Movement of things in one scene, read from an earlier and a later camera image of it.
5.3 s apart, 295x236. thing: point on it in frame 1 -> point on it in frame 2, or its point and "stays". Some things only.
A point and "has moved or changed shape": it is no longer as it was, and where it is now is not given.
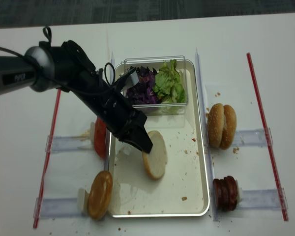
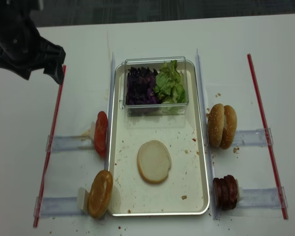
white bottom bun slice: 155,162 has moved or changed shape
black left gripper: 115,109 -> 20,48
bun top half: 100,194 stays
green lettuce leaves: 168,86 stays
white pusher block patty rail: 239,190 stays
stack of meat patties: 225,193 stays
